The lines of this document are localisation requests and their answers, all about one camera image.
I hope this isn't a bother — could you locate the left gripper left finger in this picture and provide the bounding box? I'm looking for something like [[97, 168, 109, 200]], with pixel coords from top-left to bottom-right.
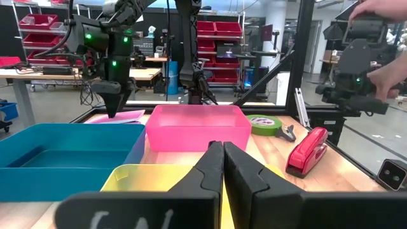
[[53, 141, 225, 229]]

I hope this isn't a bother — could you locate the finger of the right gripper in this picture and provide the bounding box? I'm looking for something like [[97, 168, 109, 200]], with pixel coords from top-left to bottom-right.
[[100, 93, 118, 120], [115, 90, 134, 118]]

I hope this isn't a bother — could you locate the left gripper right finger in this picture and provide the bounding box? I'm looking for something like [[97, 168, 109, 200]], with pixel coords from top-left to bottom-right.
[[223, 141, 407, 229]]

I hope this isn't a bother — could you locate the red stapler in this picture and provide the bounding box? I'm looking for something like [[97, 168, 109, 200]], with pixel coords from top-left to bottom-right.
[[285, 126, 329, 179]]

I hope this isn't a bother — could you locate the green tape roll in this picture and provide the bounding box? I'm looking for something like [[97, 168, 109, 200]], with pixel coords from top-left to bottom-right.
[[246, 114, 283, 137]]

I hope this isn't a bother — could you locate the black staple remover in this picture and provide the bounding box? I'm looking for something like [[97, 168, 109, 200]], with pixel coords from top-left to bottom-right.
[[275, 124, 297, 142]]

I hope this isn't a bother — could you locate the pink paper sheet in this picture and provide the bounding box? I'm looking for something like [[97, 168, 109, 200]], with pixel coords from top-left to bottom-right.
[[85, 109, 146, 125]]

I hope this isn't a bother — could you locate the yellow plastic bin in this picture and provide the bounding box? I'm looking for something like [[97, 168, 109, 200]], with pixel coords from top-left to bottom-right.
[[100, 163, 286, 229]]

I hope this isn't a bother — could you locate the wooden desk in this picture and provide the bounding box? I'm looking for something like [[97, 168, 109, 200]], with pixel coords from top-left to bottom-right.
[[0, 67, 162, 128]]

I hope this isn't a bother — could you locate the blue barrel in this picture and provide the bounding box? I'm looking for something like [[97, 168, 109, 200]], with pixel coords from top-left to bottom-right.
[[165, 60, 179, 95]]

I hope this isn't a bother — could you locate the black flat box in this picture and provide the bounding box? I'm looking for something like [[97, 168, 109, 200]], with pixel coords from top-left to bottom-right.
[[43, 66, 74, 76]]

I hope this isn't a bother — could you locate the blue plastic bin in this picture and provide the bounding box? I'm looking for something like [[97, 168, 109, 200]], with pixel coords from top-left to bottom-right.
[[0, 123, 146, 203]]

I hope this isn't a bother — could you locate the red storage bin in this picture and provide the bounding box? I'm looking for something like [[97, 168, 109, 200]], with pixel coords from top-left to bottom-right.
[[27, 50, 72, 66], [197, 20, 217, 36], [215, 21, 243, 36], [213, 69, 239, 83], [18, 13, 59, 31], [214, 56, 241, 68], [197, 38, 216, 52], [22, 33, 66, 48]]

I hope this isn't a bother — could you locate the pink plastic bin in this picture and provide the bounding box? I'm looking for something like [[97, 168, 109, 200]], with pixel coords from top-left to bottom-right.
[[145, 104, 252, 153]]

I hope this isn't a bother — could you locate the metal shelf rack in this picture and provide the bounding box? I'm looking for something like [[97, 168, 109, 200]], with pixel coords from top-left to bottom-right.
[[11, 0, 93, 69], [195, 11, 246, 89]]

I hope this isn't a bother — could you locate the blue crate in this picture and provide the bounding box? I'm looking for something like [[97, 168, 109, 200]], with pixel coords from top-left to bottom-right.
[[0, 101, 19, 122]]

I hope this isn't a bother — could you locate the silver metal bar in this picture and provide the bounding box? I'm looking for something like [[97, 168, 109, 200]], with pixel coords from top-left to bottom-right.
[[294, 87, 311, 128]]

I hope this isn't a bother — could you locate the red flat tray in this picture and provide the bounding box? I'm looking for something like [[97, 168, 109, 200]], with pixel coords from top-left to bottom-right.
[[0, 56, 22, 68]]

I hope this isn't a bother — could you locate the person's hand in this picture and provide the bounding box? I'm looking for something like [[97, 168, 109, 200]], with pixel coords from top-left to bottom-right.
[[348, 0, 407, 25], [366, 52, 407, 102]]

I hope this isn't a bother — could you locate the black lattice camera stand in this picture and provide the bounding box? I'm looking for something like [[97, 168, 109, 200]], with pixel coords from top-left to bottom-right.
[[174, 0, 220, 106]]

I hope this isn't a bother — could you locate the small black camera box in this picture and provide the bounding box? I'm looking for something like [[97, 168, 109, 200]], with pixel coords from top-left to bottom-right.
[[376, 158, 407, 191]]

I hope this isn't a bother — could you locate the black diagonal frame strut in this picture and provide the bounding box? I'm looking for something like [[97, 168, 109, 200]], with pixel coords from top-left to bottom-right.
[[233, 52, 295, 108]]

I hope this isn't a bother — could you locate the black frame post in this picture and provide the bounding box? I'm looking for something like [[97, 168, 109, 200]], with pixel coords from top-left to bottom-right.
[[285, 0, 315, 112]]

